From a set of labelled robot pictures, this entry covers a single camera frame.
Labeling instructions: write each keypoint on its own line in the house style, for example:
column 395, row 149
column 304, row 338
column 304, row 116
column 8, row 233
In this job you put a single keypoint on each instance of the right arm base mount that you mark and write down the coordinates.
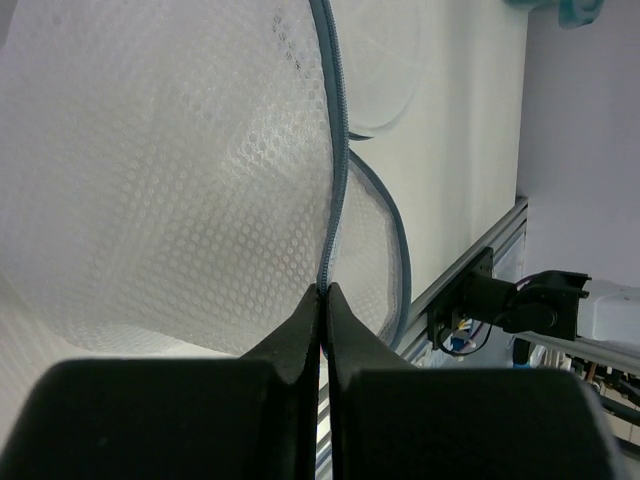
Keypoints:
column 472, row 294

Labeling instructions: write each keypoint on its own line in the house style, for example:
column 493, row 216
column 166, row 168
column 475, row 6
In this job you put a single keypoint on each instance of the teal plastic basket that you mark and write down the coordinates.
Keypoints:
column 571, row 13

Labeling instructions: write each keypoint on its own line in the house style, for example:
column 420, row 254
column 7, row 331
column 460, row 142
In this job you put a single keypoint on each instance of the blue-trimmed white mesh laundry bag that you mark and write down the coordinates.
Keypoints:
column 180, row 171

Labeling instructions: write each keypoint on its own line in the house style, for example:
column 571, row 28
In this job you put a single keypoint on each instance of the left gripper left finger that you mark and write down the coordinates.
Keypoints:
column 253, row 417

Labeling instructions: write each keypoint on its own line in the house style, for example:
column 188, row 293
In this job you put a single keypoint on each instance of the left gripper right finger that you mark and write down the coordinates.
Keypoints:
column 393, row 420

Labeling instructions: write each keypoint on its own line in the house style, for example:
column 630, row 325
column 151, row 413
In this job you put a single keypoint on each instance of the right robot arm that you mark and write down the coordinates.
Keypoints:
column 569, row 306

